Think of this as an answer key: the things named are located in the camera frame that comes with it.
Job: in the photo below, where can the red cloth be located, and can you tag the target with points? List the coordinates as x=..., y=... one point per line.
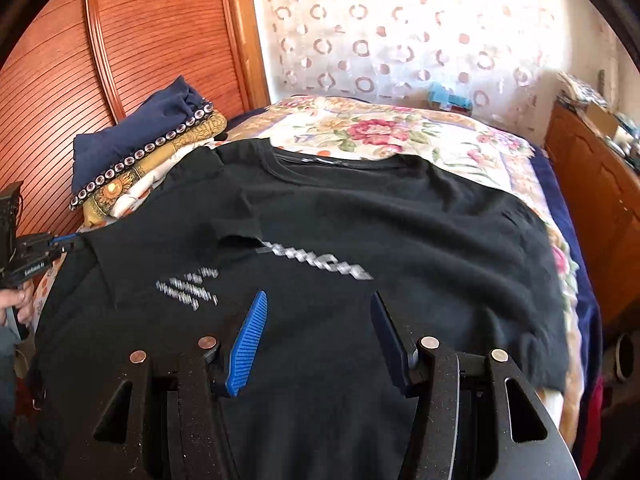
x=596, y=415

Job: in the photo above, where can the folded navy garment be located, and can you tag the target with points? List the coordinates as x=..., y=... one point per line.
x=130, y=135

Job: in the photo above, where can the wooden dresser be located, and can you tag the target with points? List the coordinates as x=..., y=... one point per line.
x=595, y=200

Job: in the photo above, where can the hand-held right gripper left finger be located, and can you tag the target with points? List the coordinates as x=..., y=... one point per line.
x=247, y=340

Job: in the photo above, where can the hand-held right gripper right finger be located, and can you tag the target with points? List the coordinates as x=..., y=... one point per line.
x=387, y=340

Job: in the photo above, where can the dark round object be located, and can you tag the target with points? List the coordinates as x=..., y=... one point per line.
x=625, y=357

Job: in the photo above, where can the floral blanket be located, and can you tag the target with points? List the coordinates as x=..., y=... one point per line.
x=380, y=130

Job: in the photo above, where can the person's left hand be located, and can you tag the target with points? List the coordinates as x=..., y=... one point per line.
x=17, y=302

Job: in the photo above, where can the patterned paper bundle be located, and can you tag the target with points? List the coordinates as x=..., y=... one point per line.
x=580, y=89

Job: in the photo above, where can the white circle pattern curtain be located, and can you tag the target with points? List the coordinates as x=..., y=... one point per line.
x=425, y=25

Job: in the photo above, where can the wooden slatted wardrobe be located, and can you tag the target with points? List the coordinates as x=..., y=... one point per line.
x=150, y=35

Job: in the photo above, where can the beaded black trim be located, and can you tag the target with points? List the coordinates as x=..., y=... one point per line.
x=150, y=146

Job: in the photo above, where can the black printed t-shirt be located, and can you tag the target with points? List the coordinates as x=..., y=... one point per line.
x=360, y=210

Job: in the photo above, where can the blue toy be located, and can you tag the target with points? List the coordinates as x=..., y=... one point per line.
x=450, y=99

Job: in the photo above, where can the cardboard box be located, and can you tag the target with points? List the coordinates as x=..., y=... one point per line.
x=600, y=117

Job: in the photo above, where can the yellow patterned cloth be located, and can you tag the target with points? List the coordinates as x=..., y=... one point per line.
x=200, y=132

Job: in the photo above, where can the navy bed cover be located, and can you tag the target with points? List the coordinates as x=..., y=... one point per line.
x=589, y=310

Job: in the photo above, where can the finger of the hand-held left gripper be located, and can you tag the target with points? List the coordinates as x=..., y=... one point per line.
x=67, y=244

